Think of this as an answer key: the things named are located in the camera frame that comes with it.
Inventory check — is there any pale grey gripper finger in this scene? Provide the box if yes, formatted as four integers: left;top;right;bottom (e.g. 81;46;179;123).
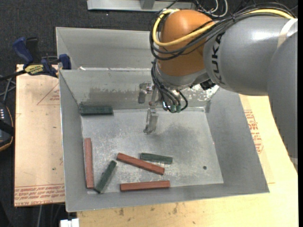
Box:
143;113;159;135
145;109;152;129

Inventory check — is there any dark green flat block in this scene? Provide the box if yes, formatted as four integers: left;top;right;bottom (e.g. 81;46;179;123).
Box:
79;102;114;116
94;160;118;194
139;152;173;165

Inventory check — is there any grey metal bin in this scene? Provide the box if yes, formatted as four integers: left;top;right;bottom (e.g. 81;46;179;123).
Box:
56;26;270;213

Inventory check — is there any red-brown flat block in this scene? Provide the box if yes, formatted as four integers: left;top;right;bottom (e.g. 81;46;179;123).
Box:
116;152;166;176
119;180;171;192
83;137;95;190

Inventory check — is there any brown cardboard board red print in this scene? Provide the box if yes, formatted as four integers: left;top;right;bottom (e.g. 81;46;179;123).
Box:
14;64;276;208

